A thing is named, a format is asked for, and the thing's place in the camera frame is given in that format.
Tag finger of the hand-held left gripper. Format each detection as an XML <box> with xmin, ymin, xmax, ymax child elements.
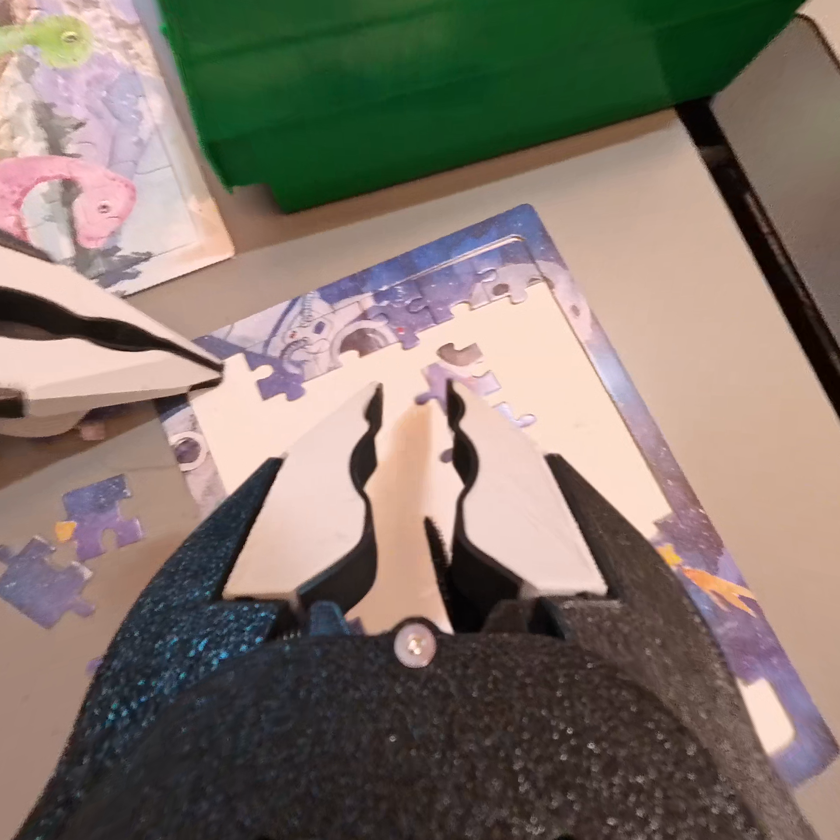
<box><xmin>0</xmin><ymin>246</ymin><xmax>225</xmax><ymax>376</ymax></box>
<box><xmin>0</xmin><ymin>322</ymin><xmax>225</xmax><ymax>421</ymax></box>

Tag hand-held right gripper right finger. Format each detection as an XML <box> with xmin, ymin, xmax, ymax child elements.
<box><xmin>445</xmin><ymin>381</ymin><xmax>608</xmax><ymax>621</ymax></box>

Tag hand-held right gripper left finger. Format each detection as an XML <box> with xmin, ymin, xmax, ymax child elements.
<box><xmin>222</xmin><ymin>382</ymin><xmax>385</xmax><ymax>608</ymax></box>

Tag blue space puzzle frame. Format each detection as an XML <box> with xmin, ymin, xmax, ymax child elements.
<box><xmin>157</xmin><ymin>203</ymin><xmax>840</xmax><ymax>785</ymax></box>

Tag purple puzzle piece helmet arc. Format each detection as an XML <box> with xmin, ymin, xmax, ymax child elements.
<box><xmin>413</xmin><ymin>341</ymin><xmax>501</xmax><ymax>404</ymax></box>

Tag plain purple puzzle piece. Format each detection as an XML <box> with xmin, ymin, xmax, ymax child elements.
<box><xmin>489</xmin><ymin>397</ymin><xmax>538</xmax><ymax>431</ymax></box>

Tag blue puzzle piece white corner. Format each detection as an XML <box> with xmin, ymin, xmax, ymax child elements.
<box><xmin>56</xmin><ymin>474</ymin><xmax>144</xmax><ymax>562</ymax></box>

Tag blue starry puzzle piece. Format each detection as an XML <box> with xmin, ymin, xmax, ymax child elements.
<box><xmin>0</xmin><ymin>535</ymin><xmax>96</xmax><ymax>630</ymax></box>

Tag pink dinosaur puzzle board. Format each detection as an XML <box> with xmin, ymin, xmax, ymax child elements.
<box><xmin>0</xmin><ymin>0</ymin><xmax>236</xmax><ymax>296</ymax></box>

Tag joined comet star puzzle pieces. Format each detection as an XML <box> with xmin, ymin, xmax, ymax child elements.
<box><xmin>650</xmin><ymin>518</ymin><xmax>759</xmax><ymax>618</ymax></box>

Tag assembled astronaut puzzle pieces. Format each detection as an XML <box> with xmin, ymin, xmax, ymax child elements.
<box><xmin>246</xmin><ymin>266</ymin><xmax>549</xmax><ymax>403</ymax></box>

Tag green plastic bin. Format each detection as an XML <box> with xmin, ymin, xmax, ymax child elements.
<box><xmin>157</xmin><ymin>0</ymin><xmax>808</xmax><ymax>214</ymax></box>

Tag adjacent grey table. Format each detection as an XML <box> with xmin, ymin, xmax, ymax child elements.
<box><xmin>712</xmin><ymin>13</ymin><xmax>840</xmax><ymax>355</ymax></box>

